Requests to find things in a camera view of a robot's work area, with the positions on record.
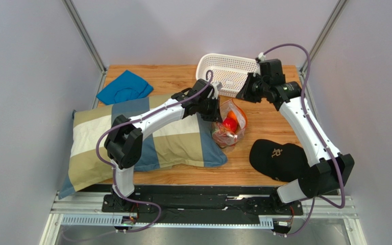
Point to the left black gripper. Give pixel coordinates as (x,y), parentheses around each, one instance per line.
(216,116)

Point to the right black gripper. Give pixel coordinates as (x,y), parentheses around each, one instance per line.
(246,91)

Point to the clear orange zip bag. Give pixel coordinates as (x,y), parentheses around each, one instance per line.
(228,133)

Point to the checked blue beige pillow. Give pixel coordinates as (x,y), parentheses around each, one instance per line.
(187,141)

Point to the fake red apple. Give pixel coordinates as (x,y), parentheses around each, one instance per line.
(230,125)

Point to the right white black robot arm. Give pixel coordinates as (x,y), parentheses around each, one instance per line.
(329,169)

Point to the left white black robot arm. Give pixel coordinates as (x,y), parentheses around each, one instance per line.
(123,141)

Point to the fake orange fruit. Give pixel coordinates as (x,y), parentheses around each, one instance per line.
(232,115)

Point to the white perforated plastic basket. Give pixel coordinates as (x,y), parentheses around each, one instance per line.
(230,71)

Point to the black baseball cap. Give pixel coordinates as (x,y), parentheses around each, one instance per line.
(281,162)

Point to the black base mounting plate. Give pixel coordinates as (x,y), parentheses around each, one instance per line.
(197,204)

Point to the blue folded cloth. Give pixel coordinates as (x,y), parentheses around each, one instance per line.
(128,86)

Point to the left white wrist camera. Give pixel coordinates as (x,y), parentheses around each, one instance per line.
(217,86)

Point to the aluminium slotted rail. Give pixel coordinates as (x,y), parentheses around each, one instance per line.
(121,221)

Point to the left aluminium frame post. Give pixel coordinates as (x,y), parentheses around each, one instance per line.
(77,20)

